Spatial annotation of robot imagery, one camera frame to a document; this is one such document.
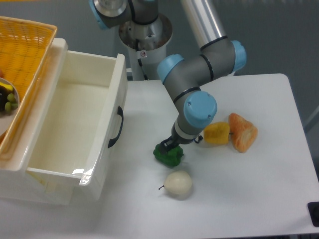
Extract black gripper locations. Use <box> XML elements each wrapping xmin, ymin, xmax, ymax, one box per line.
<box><xmin>160</xmin><ymin>134</ymin><xmax>183</xmax><ymax>152</ymax></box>

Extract green bell pepper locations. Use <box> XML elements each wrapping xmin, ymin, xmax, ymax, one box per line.
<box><xmin>153</xmin><ymin>144</ymin><xmax>183</xmax><ymax>167</ymax></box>

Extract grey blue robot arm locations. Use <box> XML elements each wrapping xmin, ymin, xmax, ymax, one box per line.
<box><xmin>89</xmin><ymin>0</ymin><xmax>247</xmax><ymax>154</ymax></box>

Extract white pear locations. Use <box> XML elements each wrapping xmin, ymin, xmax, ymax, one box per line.
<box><xmin>158</xmin><ymin>170</ymin><xmax>193</xmax><ymax>200</ymax></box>

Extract yellow bell pepper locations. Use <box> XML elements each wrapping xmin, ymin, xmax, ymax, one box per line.
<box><xmin>203</xmin><ymin>121</ymin><xmax>233</xmax><ymax>145</ymax></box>

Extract orange peeled tangerine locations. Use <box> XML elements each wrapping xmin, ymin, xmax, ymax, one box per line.
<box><xmin>228</xmin><ymin>113</ymin><xmax>258</xmax><ymax>153</ymax></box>

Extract white plastic drawer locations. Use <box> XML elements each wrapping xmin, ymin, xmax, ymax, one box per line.
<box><xmin>28</xmin><ymin>51</ymin><xmax>128</xmax><ymax>201</ymax></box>

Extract white drawer cabinet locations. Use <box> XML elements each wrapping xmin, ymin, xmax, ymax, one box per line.
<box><xmin>0</xmin><ymin>38</ymin><xmax>73</xmax><ymax>205</ymax></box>

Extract green grapes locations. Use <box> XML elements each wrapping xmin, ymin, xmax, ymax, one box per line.
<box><xmin>4</xmin><ymin>93</ymin><xmax>18</xmax><ymax>113</ymax></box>

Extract black corner device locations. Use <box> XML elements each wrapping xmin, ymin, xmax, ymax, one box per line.
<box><xmin>307</xmin><ymin>202</ymin><xmax>319</xmax><ymax>227</ymax></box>

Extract white plate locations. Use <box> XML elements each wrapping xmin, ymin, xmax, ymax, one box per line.
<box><xmin>0</xmin><ymin>78</ymin><xmax>20</xmax><ymax>137</ymax></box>

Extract dark purple eggplant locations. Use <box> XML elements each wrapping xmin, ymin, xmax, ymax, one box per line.
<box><xmin>0</xmin><ymin>86</ymin><xmax>11</xmax><ymax>112</ymax></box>

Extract yellow woven basket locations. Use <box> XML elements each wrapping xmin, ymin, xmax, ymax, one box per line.
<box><xmin>0</xmin><ymin>16</ymin><xmax>57</xmax><ymax>153</ymax></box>

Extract dark drawer handle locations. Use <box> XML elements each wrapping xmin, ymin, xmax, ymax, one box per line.
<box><xmin>108</xmin><ymin>106</ymin><xmax>124</xmax><ymax>148</ymax></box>

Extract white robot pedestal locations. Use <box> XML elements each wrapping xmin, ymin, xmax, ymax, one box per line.
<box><xmin>119</xmin><ymin>13</ymin><xmax>172</xmax><ymax>81</ymax></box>

